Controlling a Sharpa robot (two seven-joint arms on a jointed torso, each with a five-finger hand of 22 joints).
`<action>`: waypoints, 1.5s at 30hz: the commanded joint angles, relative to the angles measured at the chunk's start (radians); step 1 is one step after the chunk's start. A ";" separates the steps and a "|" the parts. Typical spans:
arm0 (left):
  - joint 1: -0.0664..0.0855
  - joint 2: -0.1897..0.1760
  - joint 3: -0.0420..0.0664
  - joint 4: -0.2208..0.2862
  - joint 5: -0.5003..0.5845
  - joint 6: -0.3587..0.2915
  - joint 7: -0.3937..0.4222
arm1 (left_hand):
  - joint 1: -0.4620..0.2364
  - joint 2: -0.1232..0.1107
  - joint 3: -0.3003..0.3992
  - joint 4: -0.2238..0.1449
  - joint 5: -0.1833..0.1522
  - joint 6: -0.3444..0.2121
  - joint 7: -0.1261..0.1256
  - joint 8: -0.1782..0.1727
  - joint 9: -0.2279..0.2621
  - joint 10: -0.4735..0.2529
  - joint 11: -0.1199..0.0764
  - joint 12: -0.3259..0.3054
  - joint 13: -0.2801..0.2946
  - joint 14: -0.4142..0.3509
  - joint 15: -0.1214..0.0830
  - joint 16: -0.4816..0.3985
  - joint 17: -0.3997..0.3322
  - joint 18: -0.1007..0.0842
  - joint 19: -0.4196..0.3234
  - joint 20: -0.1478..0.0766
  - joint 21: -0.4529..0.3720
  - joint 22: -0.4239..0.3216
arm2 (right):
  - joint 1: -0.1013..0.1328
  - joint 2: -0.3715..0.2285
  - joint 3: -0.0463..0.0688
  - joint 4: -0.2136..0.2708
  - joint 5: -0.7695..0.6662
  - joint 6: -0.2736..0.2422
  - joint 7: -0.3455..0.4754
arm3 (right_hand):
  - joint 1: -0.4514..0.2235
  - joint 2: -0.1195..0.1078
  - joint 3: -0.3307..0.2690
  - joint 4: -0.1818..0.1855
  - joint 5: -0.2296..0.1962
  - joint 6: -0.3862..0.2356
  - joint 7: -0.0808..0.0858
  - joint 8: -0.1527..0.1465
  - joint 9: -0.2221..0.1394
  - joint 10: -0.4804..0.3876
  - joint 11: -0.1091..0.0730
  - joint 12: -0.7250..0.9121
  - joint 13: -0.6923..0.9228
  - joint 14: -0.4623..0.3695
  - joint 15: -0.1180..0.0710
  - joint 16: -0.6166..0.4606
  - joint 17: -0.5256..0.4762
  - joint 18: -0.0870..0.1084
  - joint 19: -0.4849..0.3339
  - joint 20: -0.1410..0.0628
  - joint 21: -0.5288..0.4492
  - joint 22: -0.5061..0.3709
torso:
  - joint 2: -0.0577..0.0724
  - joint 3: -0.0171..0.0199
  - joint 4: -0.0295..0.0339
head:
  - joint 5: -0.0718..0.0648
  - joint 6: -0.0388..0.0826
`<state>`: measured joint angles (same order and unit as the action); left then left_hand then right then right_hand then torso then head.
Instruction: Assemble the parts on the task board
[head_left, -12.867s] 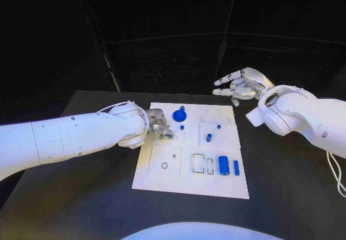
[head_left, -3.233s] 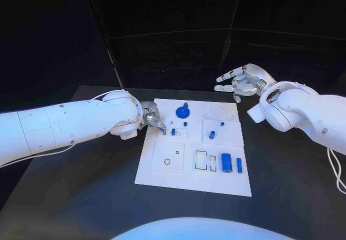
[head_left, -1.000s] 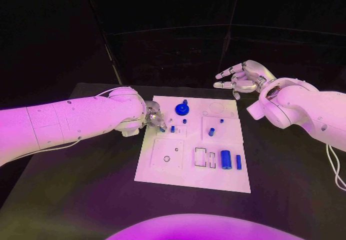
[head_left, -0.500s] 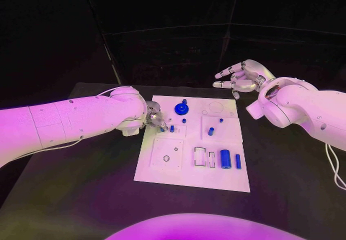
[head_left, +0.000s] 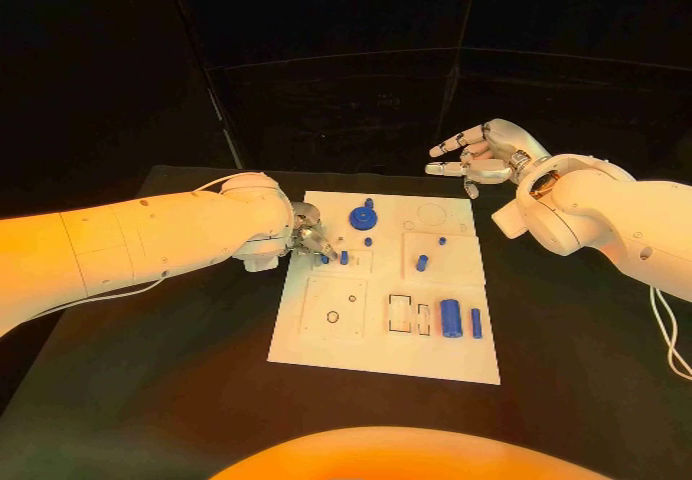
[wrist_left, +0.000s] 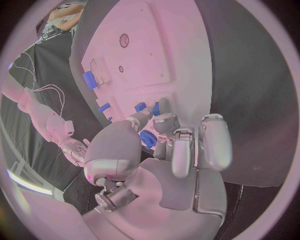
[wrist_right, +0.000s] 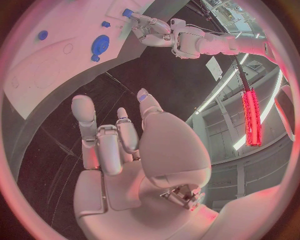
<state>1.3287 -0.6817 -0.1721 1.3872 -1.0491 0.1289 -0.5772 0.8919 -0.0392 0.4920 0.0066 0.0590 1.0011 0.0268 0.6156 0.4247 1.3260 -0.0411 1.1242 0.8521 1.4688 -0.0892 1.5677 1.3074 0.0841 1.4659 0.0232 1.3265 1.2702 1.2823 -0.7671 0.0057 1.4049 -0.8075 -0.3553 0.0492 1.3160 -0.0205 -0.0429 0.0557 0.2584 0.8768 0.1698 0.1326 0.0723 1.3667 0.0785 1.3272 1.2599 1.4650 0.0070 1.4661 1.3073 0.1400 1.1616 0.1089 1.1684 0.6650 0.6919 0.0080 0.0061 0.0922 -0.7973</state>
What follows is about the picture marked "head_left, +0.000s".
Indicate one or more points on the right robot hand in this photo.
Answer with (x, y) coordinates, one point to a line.
(502, 150)

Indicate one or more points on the white task board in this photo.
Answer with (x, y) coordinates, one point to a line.
(378, 356)

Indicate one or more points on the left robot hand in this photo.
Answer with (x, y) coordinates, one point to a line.
(306, 221)

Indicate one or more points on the large blue cylinder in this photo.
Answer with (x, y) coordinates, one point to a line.
(450, 318)

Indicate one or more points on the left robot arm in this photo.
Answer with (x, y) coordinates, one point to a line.
(134, 240)

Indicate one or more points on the thin long blue cylinder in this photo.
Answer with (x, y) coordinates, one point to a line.
(476, 323)

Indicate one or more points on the blue gear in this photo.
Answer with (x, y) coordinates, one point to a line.
(362, 218)

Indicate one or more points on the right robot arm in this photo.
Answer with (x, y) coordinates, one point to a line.
(594, 210)

